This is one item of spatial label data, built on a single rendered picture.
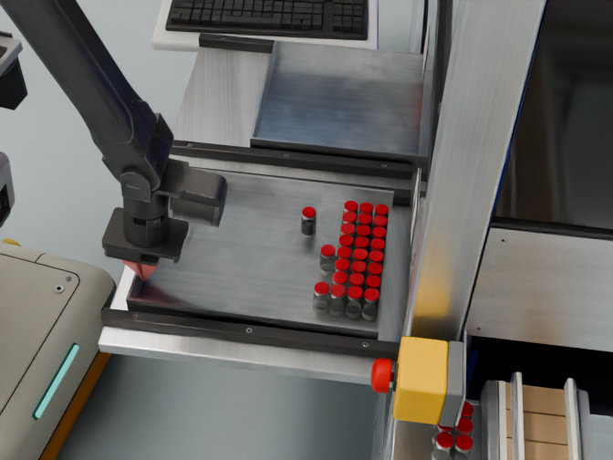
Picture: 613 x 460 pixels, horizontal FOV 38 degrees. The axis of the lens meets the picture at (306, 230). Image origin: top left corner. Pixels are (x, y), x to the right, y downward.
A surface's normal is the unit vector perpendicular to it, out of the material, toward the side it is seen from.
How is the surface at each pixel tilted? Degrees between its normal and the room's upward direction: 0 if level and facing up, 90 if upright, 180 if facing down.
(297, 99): 0
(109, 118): 94
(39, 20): 99
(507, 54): 90
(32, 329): 0
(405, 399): 90
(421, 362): 0
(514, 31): 90
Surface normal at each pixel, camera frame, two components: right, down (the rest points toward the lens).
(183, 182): 0.18, -0.50
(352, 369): 0.02, -0.66
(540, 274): -0.13, 0.74
